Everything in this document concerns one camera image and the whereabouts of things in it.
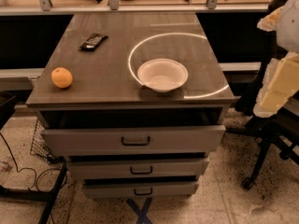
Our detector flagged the grey drawer cabinet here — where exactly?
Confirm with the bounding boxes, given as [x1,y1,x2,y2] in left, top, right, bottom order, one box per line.
[27,12,234,187]

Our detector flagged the orange fruit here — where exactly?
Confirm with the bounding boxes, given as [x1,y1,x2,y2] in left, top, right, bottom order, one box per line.
[51,67,73,89]

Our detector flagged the wire mesh basket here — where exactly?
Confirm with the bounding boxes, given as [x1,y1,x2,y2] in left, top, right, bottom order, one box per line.
[30,120,51,162]

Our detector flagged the grey drawer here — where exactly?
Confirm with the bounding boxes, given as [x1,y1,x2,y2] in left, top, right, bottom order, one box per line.
[67,158,209,180]
[82,181,199,199]
[41,125,225,156]

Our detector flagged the blue tape cross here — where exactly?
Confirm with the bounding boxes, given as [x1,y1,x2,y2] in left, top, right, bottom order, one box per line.
[126,198,153,224]

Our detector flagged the middle grey drawer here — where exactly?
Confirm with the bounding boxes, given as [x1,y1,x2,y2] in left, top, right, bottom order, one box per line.
[67,158,209,180]

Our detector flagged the black rxbar chocolate wrapper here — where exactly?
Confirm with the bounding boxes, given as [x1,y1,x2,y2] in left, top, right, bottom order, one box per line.
[80,33,107,51]

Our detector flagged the top grey drawer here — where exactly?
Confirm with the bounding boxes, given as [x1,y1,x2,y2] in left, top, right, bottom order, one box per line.
[41,125,225,156]

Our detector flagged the black floor cable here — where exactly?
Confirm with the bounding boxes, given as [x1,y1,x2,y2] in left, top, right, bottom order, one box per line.
[0,131,68,193]

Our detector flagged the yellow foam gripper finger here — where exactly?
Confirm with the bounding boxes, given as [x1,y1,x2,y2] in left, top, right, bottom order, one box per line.
[253,53,299,118]
[257,7,283,32]

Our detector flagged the black metal stand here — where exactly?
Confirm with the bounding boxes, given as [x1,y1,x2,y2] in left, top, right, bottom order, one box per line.
[0,91,67,224]

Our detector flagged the black office chair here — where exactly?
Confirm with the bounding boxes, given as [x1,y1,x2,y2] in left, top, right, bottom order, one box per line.
[227,0,299,189]

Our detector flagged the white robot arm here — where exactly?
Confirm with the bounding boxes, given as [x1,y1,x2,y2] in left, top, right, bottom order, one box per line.
[253,0,299,118]

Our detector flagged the white paper bowl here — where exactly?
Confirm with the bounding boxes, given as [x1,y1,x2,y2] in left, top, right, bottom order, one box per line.
[137,59,189,92]

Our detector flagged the bottom grey drawer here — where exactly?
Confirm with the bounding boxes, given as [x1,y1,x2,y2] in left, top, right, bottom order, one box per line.
[82,181,199,199]

